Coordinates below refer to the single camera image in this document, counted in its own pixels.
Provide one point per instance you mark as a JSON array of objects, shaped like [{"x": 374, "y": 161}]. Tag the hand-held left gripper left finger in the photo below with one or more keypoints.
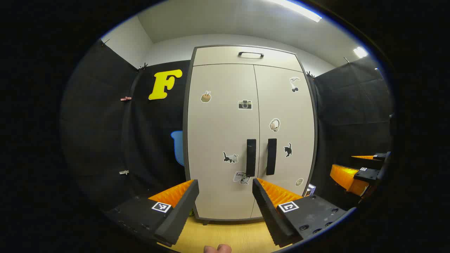
[{"x": 182, "y": 214}]

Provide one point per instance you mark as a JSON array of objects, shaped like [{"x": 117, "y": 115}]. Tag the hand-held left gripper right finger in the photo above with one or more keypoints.
[{"x": 269, "y": 214}]

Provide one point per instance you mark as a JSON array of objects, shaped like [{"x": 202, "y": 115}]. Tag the double-door shoe cabinet frame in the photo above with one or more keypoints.
[{"x": 184, "y": 140}]

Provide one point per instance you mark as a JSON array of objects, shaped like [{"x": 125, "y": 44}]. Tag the small ceiling light panel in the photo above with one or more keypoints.
[{"x": 360, "y": 52}]

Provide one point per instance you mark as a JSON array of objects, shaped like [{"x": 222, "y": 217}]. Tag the beige cabinet drawer front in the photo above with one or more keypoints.
[{"x": 218, "y": 56}]

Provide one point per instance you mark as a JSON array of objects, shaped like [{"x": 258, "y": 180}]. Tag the beige shoe cabinet door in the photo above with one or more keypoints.
[
  {"x": 291, "y": 123},
  {"x": 218, "y": 133}
]

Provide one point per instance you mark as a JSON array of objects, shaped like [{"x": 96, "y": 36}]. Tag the black backdrop cloth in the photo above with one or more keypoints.
[{"x": 105, "y": 140}]

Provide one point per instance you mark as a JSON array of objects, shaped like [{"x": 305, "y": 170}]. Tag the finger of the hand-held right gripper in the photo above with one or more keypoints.
[
  {"x": 367, "y": 175},
  {"x": 381, "y": 155}
]

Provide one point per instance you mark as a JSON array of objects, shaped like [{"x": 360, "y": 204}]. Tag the long ceiling light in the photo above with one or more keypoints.
[{"x": 299, "y": 10}]

